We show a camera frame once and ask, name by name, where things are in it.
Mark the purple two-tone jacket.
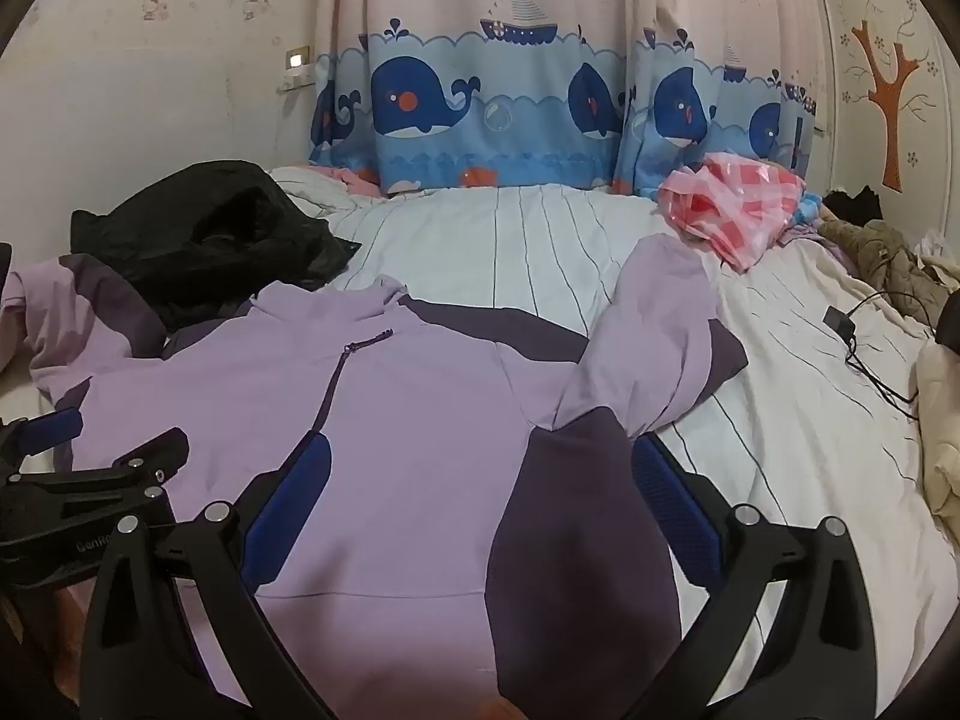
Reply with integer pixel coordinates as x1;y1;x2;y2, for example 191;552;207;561
2;234;747;718

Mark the black garment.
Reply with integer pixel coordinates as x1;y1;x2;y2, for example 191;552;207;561
70;161;359;332

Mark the cream padded coat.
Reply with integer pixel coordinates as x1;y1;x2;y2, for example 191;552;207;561
916;257;960;539

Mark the olive green jacket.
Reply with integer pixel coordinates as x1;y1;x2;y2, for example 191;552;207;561
818;218;958;327

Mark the pink pillow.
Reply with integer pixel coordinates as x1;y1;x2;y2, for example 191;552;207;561
316;166;381;197

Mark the pink checkered cloth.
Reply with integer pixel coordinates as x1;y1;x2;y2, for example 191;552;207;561
656;153;805;273

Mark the whale print curtain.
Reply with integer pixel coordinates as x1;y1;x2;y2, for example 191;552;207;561
311;0;822;195

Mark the black charger with cable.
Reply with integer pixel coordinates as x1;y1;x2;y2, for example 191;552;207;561
823;289;919;422

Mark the white wall switch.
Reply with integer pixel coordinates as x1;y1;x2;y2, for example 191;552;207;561
285;46;311;70

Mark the orange tree wall decal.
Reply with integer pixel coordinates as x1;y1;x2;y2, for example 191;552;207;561
836;0;939;193

